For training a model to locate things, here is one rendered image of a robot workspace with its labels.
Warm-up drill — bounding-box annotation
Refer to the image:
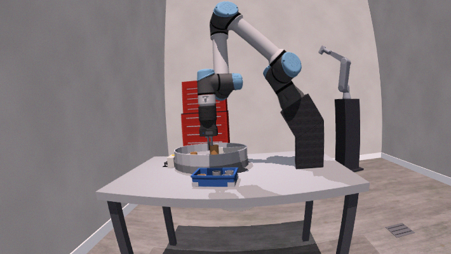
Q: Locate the blue crate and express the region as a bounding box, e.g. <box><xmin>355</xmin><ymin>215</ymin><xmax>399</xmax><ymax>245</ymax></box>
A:
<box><xmin>191</xmin><ymin>168</ymin><xmax>238</xmax><ymax>187</ymax></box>

